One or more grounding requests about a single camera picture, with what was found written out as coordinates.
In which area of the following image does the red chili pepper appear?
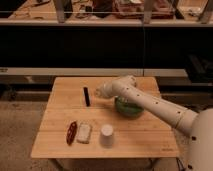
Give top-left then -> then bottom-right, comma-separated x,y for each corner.
66,121 -> 77,145

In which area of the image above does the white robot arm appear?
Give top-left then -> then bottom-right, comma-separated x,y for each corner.
95,75 -> 213,171

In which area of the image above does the wooden table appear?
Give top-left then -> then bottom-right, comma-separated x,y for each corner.
31,77 -> 179,159

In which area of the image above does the white paper cup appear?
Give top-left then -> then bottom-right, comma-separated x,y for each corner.
100,124 -> 114,147

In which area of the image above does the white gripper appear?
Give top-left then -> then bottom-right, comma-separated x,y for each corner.
95,83 -> 114,99

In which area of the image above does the background shelf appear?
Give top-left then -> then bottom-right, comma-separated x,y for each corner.
0,0 -> 213,27

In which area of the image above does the green bowl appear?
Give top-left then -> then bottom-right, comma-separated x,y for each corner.
114,97 -> 143,118

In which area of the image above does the black eraser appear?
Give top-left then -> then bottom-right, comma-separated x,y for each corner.
83,87 -> 90,107

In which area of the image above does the white sponge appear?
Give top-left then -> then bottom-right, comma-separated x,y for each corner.
77,123 -> 92,144

